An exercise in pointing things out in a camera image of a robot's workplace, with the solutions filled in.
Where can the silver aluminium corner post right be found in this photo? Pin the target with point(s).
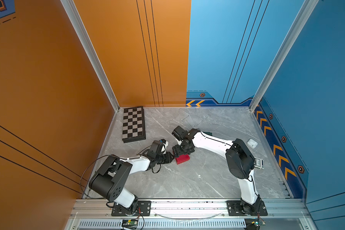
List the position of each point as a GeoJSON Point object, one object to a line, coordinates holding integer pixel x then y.
{"type": "Point", "coordinates": [298, 24]}

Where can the black and silver chessboard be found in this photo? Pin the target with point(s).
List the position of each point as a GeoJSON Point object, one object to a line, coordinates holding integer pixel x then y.
{"type": "Point", "coordinates": [133, 124]}

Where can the playing card deck box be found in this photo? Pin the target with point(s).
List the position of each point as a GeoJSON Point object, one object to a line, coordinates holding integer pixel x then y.
{"type": "Point", "coordinates": [259, 163]}

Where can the silver aluminium corner post left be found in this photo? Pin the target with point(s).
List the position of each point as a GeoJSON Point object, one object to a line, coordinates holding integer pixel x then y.
{"type": "Point", "coordinates": [79, 27]}

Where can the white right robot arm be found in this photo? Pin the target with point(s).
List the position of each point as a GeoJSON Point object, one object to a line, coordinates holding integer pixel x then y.
{"type": "Point", "coordinates": [240, 161]}

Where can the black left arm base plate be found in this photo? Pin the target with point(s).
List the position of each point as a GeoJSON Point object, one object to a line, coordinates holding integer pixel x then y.
{"type": "Point", "coordinates": [143, 207]}

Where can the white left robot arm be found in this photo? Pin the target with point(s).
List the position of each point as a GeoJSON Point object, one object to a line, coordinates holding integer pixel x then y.
{"type": "Point", "coordinates": [109, 180]}

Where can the white earbuds case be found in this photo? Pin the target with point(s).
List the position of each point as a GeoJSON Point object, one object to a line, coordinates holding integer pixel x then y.
{"type": "Point", "coordinates": [252, 143]}

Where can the right green circuit board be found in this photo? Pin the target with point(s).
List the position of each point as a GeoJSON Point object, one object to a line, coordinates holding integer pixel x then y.
{"type": "Point", "coordinates": [254, 224]}

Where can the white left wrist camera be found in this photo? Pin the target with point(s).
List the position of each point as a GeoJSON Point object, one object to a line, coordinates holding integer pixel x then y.
{"type": "Point", "coordinates": [165, 144]}

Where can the left green circuit board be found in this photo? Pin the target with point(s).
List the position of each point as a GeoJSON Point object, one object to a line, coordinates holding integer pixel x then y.
{"type": "Point", "coordinates": [129, 224]}

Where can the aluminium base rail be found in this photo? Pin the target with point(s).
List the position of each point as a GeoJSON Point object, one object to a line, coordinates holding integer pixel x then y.
{"type": "Point", "coordinates": [190, 214]}

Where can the silver aluminium corner post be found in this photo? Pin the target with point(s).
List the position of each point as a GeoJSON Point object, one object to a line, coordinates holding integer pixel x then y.
{"type": "Point", "coordinates": [298, 24]}
{"type": "Point", "coordinates": [79, 27]}

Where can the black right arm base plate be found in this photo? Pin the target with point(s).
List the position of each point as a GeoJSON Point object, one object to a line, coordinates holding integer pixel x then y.
{"type": "Point", "coordinates": [241, 208]}

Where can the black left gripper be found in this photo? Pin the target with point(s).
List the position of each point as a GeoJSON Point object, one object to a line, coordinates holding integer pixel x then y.
{"type": "Point", "coordinates": [169, 157]}

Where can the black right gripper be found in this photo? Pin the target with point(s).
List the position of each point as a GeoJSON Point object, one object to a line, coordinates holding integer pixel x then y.
{"type": "Point", "coordinates": [176, 152]}

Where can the green circuit board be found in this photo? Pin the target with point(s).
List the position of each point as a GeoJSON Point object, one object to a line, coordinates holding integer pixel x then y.
{"type": "Point", "coordinates": [254, 224]}
{"type": "Point", "coordinates": [129, 224]}

